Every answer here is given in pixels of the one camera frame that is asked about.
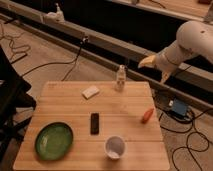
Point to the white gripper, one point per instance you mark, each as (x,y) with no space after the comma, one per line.
(166,60)

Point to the white sponge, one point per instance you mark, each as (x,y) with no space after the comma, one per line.
(90,92)

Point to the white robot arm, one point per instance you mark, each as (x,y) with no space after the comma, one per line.
(193,38)

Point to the white ceramic cup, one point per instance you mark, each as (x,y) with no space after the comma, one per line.
(114,147)

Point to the clear small bottle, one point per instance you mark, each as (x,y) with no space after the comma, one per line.
(120,78)

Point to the blue box on floor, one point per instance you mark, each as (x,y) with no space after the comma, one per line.
(179,108)

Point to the orange carrot toy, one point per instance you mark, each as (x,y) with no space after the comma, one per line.
(147,115)

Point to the black rectangular remote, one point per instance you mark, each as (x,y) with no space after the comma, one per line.
(94,124)

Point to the white spray bottle background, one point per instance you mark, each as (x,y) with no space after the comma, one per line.
(58,15)

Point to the green plate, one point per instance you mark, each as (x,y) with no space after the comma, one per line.
(54,141)

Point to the long metal rail beam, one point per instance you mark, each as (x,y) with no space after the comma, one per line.
(118,31)

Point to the black chair frame left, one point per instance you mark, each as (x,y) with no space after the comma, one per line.
(13,95)

